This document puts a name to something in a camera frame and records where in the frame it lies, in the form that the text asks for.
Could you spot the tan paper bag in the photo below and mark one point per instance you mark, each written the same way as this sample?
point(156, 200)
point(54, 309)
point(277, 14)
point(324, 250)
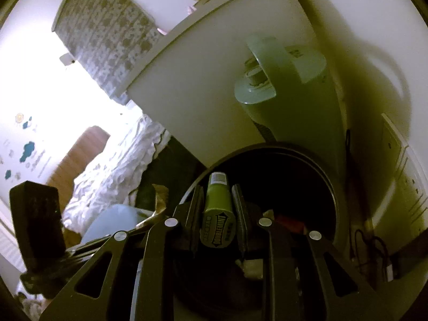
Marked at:
point(161, 200)

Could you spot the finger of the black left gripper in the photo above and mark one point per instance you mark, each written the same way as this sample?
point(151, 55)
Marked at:
point(95, 241)

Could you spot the white bedside cabinet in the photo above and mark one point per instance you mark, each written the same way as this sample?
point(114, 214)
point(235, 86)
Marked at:
point(186, 81)

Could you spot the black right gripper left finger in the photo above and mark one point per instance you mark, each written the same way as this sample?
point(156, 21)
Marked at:
point(134, 275)

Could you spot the wooden headboard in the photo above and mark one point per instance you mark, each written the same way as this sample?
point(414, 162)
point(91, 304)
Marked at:
point(91, 143)

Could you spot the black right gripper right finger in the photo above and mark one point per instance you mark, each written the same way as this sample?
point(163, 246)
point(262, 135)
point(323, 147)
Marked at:
point(301, 276)

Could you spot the white ruffled duvet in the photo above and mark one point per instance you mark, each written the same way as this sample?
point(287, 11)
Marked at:
point(114, 174)

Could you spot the white wall socket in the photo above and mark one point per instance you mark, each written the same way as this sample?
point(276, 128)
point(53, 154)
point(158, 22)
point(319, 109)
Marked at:
point(402, 215)

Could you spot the green tower fan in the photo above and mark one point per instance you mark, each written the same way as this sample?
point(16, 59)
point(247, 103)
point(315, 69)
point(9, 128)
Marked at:
point(289, 95)

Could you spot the green snack packet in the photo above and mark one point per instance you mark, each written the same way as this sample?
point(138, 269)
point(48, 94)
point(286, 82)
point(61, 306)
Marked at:
point(219, 223)

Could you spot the black trash bin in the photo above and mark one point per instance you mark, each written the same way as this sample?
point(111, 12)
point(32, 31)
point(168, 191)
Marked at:
point(281, 181)

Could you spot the round blue table cloth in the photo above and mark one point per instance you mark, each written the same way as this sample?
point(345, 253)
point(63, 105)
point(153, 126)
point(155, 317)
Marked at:
point(116, 218)

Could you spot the blue cloud wall stickers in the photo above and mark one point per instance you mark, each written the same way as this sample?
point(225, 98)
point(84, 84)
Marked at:
point(17, 148)

